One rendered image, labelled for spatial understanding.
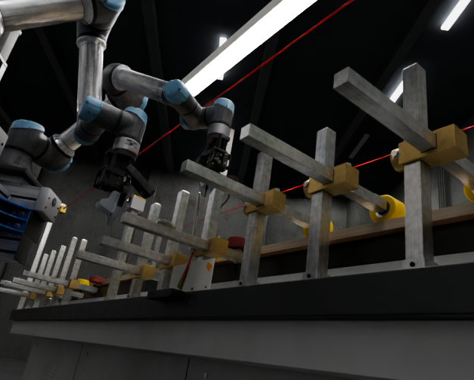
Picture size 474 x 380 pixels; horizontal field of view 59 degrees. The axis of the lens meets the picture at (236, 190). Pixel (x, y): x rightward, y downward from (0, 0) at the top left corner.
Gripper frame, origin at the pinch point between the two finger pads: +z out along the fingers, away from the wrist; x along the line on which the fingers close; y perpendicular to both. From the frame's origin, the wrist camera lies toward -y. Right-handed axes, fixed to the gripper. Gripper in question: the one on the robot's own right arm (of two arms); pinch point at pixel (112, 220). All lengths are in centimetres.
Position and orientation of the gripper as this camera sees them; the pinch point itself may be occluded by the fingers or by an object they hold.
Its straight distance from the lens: 121.7
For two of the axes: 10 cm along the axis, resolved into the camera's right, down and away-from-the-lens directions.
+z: -1.5, 9.0, -4.0
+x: 6.0, -2.4, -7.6
